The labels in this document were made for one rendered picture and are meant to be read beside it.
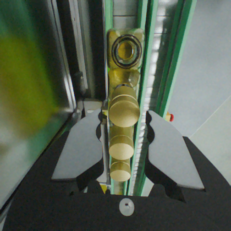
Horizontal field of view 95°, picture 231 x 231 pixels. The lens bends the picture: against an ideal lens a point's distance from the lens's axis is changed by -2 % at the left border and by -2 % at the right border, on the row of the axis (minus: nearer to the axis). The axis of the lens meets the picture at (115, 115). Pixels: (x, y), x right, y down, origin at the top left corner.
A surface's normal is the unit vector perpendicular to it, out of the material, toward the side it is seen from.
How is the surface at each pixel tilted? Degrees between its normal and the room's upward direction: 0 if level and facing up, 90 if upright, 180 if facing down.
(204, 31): 0
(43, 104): 90
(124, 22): 0
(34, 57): 90
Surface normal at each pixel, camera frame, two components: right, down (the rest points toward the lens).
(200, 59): -0.05, 0.53
